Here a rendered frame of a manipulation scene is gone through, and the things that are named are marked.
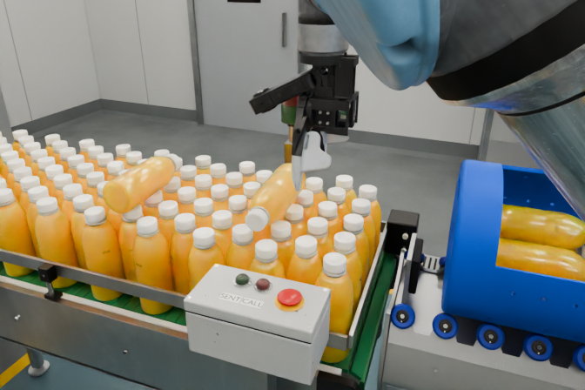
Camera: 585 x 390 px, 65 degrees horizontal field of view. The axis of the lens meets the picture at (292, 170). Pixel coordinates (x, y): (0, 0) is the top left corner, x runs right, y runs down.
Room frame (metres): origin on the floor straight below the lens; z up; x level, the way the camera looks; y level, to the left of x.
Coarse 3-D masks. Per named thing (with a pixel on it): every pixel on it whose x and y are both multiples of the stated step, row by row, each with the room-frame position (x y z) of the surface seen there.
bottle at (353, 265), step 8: (336, 248) 0.71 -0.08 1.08; (352, 256) 0.70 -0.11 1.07; (352, 264) 0.69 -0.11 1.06; (360, 264) 0.70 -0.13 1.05; (352, 272) 0.68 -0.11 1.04; (360, 272) 0.70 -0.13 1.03; (352, 280) 0.68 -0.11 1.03; (360, 280) 0.70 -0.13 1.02; (360, 288) 0.71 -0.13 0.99; (352, 320) 0.68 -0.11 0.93
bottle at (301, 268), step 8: (296, 256) 0.70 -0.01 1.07; (304, 256) 0.68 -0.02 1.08; (312, 256) 0.68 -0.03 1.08; (288, 264) 0.70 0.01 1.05; (296, 264) 0.68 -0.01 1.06; (304, 264) 0.68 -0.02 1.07; (312, 264) 0.68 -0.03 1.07; (320, 264) 0.69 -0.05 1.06; (288, 272) 0.69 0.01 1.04; (296, 272) 0.68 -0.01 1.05; (304, 272) 0.67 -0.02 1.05; (312, 272) 0.67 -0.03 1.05; (296, 280) 0.67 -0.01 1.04; (304, 280) 0.67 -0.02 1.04; (312, 280) 0.67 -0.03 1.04
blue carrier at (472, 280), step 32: (480, 192) 0.66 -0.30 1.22; (512, 192) 0.82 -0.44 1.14; (544, 192) 0.80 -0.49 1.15; (480, 224) 0.62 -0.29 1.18; (448, 256) 0.70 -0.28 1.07; (480, 256) 0.60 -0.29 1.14; (448, 288) 0.61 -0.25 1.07; (480, 288) 0.59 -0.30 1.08; (512, 288) 0.57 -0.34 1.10; (544, 288) 0.56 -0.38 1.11; (576, 288) 0.55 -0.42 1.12; (512, 320) 0.59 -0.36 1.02; (544, 320) 0.56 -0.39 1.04; (576, 320) 0.55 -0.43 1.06
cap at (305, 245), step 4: (300, 236) 0.72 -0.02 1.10; (304, 236) 0.72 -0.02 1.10; (308, 236) 0.72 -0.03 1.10; (296, 240) 0.70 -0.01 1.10; (300, 240) 0.70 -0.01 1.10; (304, 240) 0.70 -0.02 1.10; (308, 240) 0.70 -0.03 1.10; (312, 240) 0.70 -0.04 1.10; (316, 240) 0.70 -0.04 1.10; (296, 244) 0.69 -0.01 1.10; (300, 244) 0.69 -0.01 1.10; (304, 244) 0.69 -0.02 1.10; (308, 244) 0.69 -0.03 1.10; (312, 244) 0.69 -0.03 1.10; (316, 244) 0.70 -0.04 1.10; (296, 248) 0.69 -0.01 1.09; (300, 248) 0.68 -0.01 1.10; (304, 248) 0.68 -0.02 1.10; (308, 248) 0.68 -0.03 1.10; (312, 248) 0.69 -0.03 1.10; (300, 252) 0.69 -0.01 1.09; (304, 252) 0.68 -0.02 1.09; (308, 252) 0.68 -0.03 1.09; (312, 252) 0.69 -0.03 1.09
